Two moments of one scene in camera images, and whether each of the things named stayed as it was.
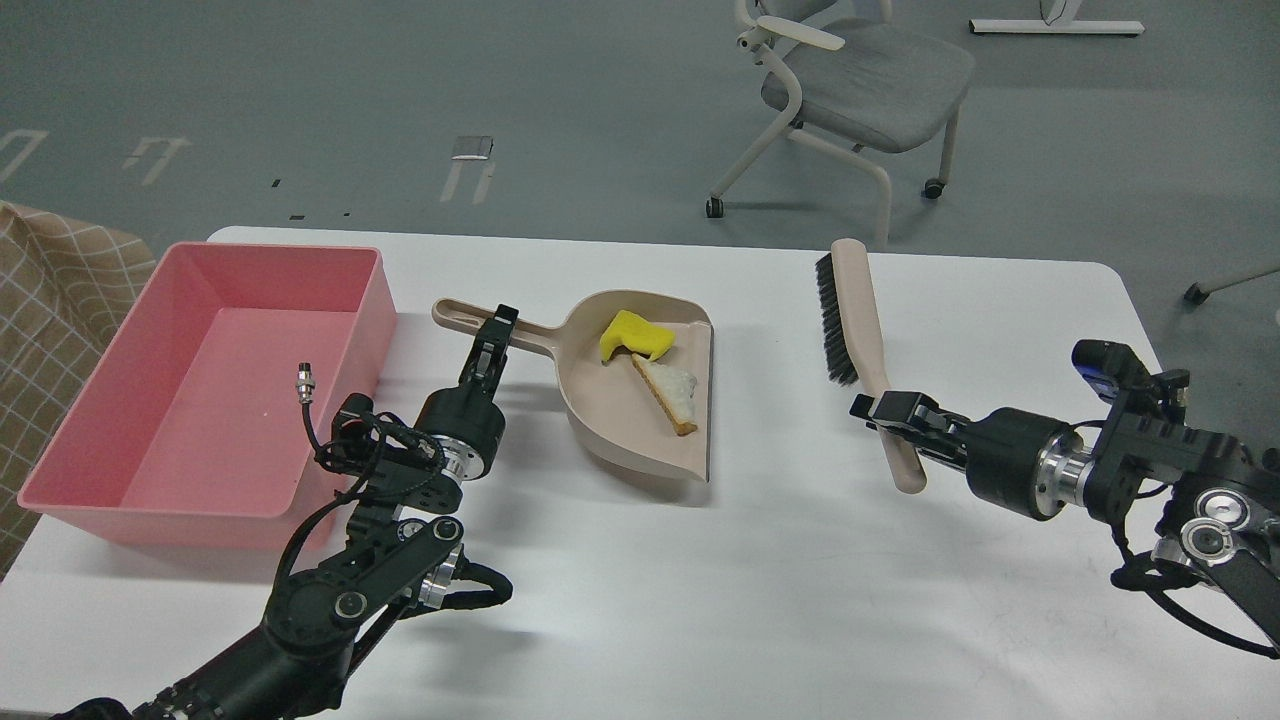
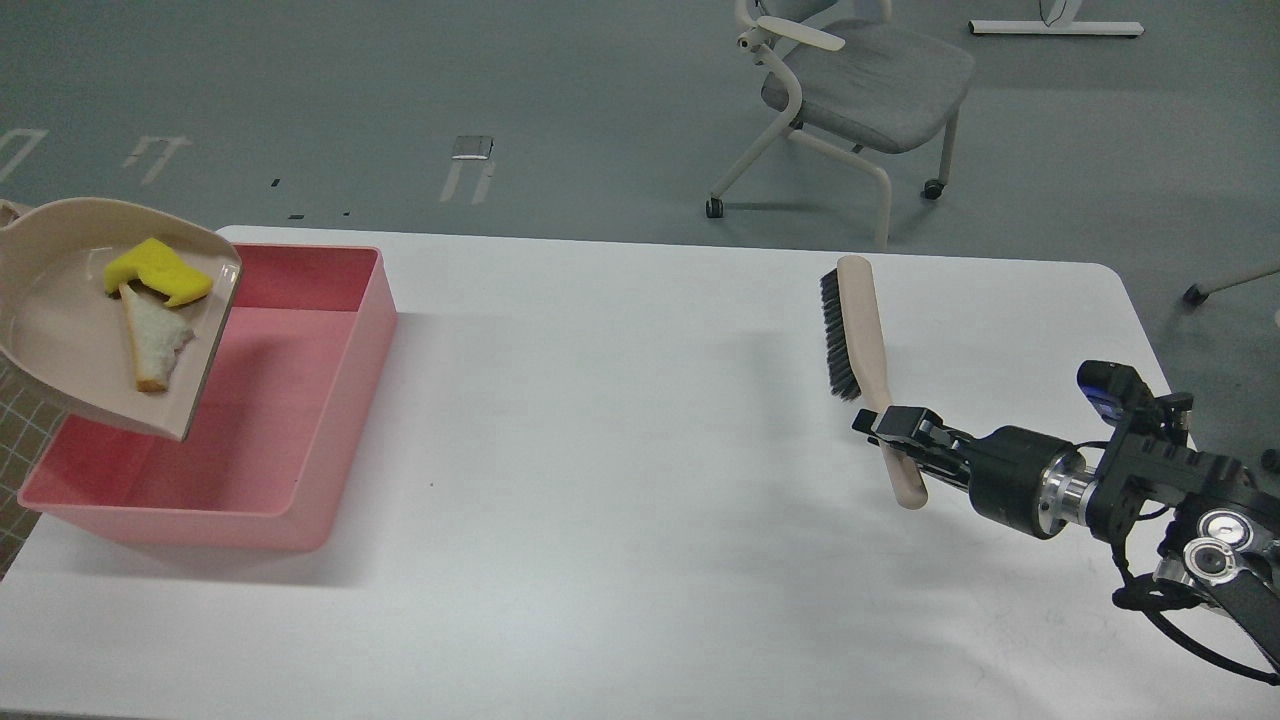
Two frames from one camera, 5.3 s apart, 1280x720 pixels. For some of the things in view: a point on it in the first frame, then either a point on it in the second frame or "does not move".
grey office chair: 851,76 does not move
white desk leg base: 1060,21 does not move
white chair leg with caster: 1198,293 does not move
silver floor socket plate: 473,147 does not move
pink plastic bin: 192,431 does not move
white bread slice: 675,388 -> 155,335
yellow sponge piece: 636,333 -> 159,269
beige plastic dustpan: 609,403 -> 112,309
